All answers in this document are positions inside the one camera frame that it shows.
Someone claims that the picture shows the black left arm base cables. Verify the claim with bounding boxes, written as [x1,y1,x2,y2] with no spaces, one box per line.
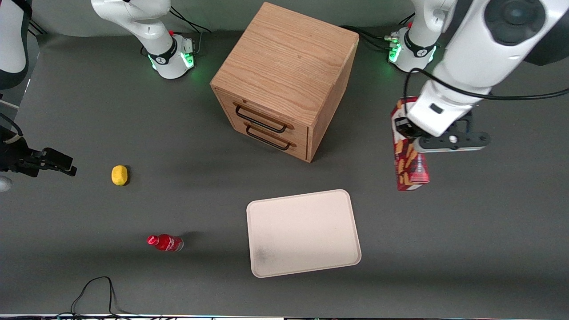
[340,13,416,53]

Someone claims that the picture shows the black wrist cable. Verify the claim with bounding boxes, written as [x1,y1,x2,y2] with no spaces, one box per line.
[0,112,24,139]
[403,68,569,108]

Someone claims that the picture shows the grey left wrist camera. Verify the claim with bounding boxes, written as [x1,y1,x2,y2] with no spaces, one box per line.
[417,132,492,154]

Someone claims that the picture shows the wooden drawer front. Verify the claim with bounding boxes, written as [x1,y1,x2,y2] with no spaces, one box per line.
[217,90,309,143]
[222,113,309,161]

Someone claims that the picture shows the yellow lemon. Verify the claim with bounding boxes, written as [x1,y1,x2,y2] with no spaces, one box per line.
[111,165,129,186]

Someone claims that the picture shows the red cola bottle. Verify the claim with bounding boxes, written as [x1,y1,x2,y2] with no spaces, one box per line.
[146,234,184,253]

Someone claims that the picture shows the black metal drawer handle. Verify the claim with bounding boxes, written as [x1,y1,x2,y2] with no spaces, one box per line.
[234,104,289,134]
[245,125,292,151]

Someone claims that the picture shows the black frame strut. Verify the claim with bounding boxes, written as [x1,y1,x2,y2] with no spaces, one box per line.
[28,18,48,37]

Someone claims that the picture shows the black arm base cables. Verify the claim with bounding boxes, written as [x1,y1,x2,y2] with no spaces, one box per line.
[168,6,212,56]
[340,13,416,53]

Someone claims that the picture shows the beige plastic tray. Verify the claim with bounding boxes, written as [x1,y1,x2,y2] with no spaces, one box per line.
[246,189,362,279]

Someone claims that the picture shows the black right arm base cables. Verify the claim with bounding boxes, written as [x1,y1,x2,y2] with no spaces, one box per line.
[168,6,212,56]

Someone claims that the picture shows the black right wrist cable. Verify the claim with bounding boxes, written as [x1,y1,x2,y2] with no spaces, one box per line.
[0,112,24,139]

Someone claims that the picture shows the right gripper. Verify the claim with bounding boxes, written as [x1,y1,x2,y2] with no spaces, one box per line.
[0,127,77,178]

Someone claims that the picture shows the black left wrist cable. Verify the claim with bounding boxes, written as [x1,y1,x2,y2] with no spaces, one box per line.
[403,68,569,108]

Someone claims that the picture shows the red cookie box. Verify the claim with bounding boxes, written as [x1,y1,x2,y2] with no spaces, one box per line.
[391,96,431,192]

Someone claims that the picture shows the wooden drawer cabinet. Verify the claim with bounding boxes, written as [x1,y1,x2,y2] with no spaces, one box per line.
[210,2,360,163]

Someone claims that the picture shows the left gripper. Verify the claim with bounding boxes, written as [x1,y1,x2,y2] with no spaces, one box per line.
[394,82,479,140]

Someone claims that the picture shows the black looped table cable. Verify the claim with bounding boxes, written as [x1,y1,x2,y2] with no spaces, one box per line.
[70,276,134,319]

